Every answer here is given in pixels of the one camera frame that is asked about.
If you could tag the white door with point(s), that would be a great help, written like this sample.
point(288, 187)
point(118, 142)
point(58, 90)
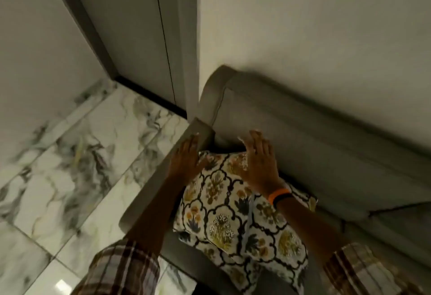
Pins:
point(134, 28)

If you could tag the orange and black wristband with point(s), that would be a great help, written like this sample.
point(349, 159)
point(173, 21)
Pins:
point(278, 195)

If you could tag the floral patterned cushion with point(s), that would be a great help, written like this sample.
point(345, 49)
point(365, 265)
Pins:
point(222, 224)

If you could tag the plaid shirt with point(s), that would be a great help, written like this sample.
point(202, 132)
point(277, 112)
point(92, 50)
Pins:
point(118, 271)

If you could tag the person's right hand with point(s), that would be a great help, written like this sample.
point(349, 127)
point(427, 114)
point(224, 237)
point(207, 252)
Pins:
point(262, 166)

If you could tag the person's right forearm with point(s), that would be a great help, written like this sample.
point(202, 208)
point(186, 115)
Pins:
point(309, 230)

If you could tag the grey door frame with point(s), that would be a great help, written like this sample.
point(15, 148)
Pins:
point(80, 21)

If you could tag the person's left hand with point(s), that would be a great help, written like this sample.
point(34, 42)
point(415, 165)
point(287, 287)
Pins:
point(187, 161)

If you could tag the grey fabric sofa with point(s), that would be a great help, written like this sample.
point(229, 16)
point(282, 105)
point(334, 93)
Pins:
point(303, 143)

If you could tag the person's left forearm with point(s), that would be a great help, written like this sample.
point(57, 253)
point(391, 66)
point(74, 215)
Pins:
point(158, 214)

